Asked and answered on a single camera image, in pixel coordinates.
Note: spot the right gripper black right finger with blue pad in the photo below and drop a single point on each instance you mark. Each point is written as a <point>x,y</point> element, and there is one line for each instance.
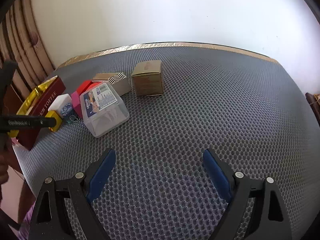
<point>269,218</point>

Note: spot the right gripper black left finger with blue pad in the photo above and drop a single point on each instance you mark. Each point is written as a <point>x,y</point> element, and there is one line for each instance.
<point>50,218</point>

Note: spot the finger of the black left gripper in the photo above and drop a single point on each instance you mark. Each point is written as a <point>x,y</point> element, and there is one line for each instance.
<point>17,122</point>

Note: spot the clear plastic toothpick box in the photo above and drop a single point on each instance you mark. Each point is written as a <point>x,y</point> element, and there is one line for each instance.
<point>102,109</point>

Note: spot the beige patterned curtain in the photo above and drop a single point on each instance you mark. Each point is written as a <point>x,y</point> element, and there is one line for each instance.
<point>21,42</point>

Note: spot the purple cloth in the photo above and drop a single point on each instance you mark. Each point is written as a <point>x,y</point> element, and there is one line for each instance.
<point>23,232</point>

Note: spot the dark red toffee tin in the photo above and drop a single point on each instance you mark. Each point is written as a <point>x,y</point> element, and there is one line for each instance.
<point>37,104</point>

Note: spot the white box blue pattern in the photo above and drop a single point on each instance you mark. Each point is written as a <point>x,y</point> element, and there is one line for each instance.
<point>62,106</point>

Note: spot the pink rectangular box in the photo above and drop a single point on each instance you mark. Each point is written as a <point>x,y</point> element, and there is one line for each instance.
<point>76,104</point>

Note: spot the red rectangular box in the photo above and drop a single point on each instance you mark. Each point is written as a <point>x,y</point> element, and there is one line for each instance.
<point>84,86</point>

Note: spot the gold box zigzag end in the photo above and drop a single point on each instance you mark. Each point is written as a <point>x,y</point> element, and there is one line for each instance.
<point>118,81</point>

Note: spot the grey honeycomb table mat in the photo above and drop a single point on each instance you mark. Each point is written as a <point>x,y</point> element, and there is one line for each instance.
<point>248,110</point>

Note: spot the dark wooden furniture right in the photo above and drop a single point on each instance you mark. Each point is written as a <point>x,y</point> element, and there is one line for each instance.
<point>314,102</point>

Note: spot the gold cardboard cube box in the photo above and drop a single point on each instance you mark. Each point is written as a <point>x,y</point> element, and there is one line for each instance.
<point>147,78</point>

